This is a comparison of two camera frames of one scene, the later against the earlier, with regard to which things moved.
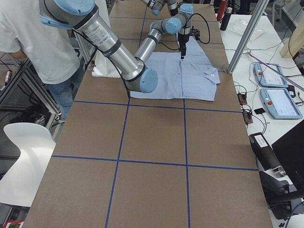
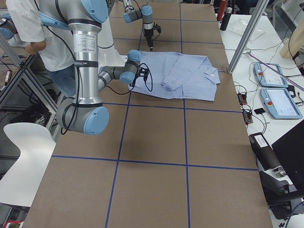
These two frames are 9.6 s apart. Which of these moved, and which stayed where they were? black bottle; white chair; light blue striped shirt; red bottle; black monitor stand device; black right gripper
Moved: black right gripper; light blue striped shirt
Stayed: black bottle; black monitor stand device; white chair; red bottle
